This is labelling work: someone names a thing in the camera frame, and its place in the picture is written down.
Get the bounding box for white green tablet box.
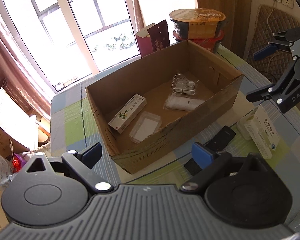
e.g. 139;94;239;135
243;105;280;159

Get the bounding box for white ointment box with bird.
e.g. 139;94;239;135
108;94;147;134

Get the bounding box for clear plastic square container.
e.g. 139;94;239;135
171;73;196;95

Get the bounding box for black remote control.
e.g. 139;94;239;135
184;126;236;176

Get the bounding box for brown quilted chair back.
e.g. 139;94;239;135
246;4;300;84

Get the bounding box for purple tray with items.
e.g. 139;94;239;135
6;153;27;173

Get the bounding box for clear plastic bag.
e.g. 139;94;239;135
164;93;205;111

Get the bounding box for stacked instant noodle bowls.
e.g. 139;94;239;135
170;8;226;53

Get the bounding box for clear flat plastic lid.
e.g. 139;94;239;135
129;111;162;144

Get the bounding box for brown cardboard box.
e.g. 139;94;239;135
86;41;243;174

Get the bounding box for maroon gift bag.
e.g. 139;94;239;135
135;20;170;57

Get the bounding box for pink curtain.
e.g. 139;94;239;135
0;14;51;119

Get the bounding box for white cable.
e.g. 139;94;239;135
264;0;278;34

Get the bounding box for window frame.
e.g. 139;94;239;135
0;0;139;92

